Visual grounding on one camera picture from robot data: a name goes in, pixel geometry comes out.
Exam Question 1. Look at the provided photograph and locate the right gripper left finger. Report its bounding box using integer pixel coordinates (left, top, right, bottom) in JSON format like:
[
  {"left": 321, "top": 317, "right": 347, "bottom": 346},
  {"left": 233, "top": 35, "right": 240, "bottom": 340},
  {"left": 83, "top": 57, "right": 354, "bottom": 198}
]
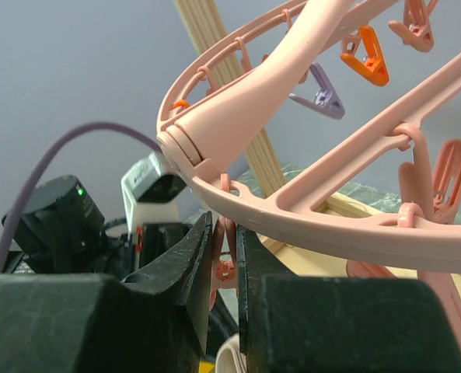
[{"left": 0, "top": 213, "right": 213, "bottom": 372}]

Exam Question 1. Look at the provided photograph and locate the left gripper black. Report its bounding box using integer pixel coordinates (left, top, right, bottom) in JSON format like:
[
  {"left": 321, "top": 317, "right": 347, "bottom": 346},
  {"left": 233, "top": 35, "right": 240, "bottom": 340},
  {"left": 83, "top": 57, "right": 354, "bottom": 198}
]
[{"left": 123, "top": 223, "right": 199, "bottom": 284}]

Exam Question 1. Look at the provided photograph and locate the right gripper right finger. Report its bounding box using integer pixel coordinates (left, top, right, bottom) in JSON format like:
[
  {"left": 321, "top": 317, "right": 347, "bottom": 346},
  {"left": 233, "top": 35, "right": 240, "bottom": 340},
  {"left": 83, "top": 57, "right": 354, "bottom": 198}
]
[{"left": 236, "top": 227, "right": 461, "bottom": 372}]

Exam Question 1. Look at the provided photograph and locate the pink clothes peg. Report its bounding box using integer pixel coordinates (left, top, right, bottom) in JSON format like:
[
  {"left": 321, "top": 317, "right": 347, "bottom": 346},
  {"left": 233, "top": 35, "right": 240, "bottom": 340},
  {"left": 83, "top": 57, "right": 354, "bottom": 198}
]
[{"left": 208, "top": 173, "right": 243, "bottom": 312}]

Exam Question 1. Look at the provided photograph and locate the pink round clip hanger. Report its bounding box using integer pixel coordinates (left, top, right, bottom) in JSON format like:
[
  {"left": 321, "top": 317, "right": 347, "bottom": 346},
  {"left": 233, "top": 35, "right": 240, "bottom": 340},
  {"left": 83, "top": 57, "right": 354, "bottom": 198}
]
[{"left": 155, "top": 0, "right": 461, "bottom": 362}]

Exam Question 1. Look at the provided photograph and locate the brown underwear beige waistband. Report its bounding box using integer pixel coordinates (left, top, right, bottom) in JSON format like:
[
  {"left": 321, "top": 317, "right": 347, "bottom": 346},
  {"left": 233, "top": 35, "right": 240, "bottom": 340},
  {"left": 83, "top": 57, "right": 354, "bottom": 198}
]
[{"left": 215, "top": 333, "right": 247, "bottom": 373}]

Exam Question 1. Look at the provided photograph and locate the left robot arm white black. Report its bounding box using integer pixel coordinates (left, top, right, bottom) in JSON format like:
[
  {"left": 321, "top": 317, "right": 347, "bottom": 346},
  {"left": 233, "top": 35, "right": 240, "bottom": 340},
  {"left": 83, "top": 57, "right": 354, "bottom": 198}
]
[{"left": 0, "top": 173, "right": 189, "bottom": 279}]

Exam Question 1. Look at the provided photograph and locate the purple clothes peg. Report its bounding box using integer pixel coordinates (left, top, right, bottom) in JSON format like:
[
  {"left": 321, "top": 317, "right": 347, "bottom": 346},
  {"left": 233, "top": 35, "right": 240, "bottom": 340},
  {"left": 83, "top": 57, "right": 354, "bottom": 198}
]
[{"left": 288, "top": 62, "right": 345, "bottom": 120}]

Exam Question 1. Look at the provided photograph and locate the orange clothes peg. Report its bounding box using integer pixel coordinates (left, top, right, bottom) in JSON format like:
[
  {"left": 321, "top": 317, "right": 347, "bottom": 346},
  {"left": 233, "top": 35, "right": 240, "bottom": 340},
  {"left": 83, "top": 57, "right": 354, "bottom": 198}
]
[{"left": 340, "top": 25, "right": 389, "bottom": 86}]

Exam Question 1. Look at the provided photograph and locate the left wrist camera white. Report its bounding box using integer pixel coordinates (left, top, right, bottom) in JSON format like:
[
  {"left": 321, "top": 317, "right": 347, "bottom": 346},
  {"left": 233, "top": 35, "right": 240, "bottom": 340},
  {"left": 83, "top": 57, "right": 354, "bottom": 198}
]
[{"left": 120, "top": 152, "right": 186, "bottom": 234}]

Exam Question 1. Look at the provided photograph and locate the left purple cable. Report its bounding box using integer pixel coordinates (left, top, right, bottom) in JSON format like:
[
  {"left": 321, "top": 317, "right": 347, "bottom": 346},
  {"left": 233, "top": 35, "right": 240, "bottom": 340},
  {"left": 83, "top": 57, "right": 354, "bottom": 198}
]
[{"left": 0, "top": 121, "right": 163, "bottom": 273}]

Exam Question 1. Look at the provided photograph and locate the wooden hanging rack frame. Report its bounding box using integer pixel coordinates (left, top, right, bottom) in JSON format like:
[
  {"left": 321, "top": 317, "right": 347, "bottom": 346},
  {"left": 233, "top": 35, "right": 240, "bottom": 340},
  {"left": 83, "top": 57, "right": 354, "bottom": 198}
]
[{"left": 173, "top": 0, "right": 461, "bottom": 323}]

